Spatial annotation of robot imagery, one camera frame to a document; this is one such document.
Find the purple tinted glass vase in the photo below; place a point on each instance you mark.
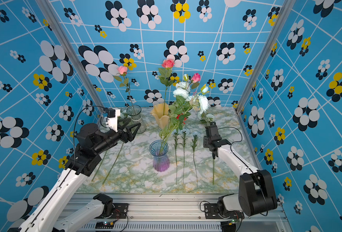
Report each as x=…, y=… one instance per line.
x=159, y=149

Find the red rose stem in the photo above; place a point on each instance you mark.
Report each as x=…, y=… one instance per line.
x=166, y=71

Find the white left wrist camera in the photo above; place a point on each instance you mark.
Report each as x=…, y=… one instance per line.
x=113, y=117

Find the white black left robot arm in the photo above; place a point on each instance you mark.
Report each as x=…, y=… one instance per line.
x=87, y=155

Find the aluminium frame post left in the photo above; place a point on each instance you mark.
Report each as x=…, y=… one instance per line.
x=61, y=35

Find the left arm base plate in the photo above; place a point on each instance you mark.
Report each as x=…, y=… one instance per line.
x=115, y=211

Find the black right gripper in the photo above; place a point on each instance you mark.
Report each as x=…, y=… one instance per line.
x=205, y=141

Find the yellow beige vase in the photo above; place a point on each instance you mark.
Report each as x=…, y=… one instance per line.
x=161, y=114

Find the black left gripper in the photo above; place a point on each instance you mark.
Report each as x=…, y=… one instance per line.
x=129, y=135

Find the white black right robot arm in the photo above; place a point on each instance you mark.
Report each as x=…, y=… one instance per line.
x=256, y=193

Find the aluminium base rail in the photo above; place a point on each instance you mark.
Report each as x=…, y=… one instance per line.
x=175, y=213

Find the clear ribbed glass vase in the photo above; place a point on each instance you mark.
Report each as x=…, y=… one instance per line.
x=135, y=113

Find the small pink rose stem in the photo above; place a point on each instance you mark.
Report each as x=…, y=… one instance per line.
x=195, y=80

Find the light blue peony bouquet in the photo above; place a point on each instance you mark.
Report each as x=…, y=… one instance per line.
x=186, y=101

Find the green circuit board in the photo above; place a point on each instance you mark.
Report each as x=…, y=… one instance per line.
x=105, y=224

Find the aluminium frame post right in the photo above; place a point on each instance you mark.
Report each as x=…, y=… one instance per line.
x=274, y=33

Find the aluminium frame post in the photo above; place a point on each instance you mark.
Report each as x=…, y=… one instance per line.
x=61, y=35
x=274, y=33

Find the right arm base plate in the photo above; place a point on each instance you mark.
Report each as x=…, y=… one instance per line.
x=211, y=211

